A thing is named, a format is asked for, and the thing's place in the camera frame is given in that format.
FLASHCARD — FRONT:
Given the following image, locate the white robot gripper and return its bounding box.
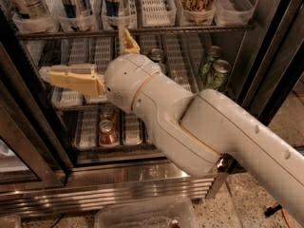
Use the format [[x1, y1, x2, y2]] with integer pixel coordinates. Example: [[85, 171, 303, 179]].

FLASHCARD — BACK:
[[39, 27, 161, 113]]

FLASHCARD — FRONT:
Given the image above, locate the white 7up can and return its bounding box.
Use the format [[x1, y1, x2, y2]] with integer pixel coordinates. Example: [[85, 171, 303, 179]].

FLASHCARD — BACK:
[[10, 0, 50, 19]]

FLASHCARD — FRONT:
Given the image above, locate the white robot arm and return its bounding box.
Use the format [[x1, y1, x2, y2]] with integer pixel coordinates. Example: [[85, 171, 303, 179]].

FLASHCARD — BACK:
[[39, 42, 304, 225]]

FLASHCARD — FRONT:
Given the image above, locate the rear red soda can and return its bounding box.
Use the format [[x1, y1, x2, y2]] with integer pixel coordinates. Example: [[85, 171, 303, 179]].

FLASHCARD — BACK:
[[100, 107, 117, 124]]

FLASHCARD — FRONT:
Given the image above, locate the red soda can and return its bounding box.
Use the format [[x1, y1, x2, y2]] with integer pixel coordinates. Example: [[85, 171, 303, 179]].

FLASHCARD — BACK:
[[99, 120, 118, 147], [100, 107, 117, 124]]

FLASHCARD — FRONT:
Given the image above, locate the front green soda can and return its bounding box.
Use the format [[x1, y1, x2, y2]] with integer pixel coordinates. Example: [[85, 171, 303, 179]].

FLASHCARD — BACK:
[[159, 63, 168, 76]]

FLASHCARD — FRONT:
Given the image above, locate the blue gold tall can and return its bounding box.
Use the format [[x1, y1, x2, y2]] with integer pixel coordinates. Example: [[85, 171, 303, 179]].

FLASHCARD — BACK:
[[102, 0, 131, 17]]

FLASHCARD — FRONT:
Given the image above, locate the blue silver tall can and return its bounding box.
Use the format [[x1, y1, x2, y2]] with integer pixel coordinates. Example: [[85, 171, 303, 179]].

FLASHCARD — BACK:
[[62, 0, 93, 18]]

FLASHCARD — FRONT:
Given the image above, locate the front red soda can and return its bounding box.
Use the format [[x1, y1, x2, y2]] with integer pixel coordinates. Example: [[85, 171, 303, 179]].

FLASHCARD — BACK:
[[99, 120, 118, 147]]

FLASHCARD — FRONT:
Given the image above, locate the top shelf empty tray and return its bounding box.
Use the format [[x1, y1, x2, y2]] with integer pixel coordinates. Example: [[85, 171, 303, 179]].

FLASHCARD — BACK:
[[140, 0, 177, 28]]

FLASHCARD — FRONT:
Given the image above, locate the stainless steel fridge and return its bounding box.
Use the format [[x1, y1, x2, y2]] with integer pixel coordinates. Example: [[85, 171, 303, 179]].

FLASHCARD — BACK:
[[1, 0, 303, 217]]

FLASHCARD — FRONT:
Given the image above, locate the front right green can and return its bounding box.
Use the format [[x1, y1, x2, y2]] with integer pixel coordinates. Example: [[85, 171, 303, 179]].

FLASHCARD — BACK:
[[205, 59, 231, 91]]

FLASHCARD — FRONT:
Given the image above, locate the top shelf right tray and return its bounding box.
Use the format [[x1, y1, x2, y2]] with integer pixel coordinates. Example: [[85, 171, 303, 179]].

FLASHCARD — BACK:
[[214, 0, 254, 27]]

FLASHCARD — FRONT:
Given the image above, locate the clear plastic bin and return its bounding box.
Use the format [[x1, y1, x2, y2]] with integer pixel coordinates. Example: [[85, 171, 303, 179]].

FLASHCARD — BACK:
[[94, 197, 200, 228]]

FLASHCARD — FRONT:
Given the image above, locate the small clear container corner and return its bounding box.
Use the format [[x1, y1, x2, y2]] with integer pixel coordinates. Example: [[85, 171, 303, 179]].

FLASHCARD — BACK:
[[0, 215, 22, 228]]

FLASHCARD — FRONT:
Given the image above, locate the black stand leg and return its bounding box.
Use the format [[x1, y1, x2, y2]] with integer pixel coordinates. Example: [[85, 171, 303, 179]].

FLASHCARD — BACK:
[[264, 205, 282, 218]]

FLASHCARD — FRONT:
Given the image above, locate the middle wire shelf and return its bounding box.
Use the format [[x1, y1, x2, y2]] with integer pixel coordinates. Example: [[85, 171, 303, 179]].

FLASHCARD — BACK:
[[53, 102, 115, 111]]

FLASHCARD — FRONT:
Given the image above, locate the wire shelf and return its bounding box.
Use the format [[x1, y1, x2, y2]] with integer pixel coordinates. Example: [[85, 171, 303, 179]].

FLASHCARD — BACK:
[[53, 102, 115, 111], [16, 24, 256, 41]]

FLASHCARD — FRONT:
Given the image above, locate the top wire shelf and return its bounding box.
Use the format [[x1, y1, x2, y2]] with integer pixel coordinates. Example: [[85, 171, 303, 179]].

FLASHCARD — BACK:
[[16, 24, 256, 41]]

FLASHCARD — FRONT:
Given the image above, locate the orange cable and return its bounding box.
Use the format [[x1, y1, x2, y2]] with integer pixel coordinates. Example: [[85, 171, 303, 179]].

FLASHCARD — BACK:
[[280, 208, 293, 228]]

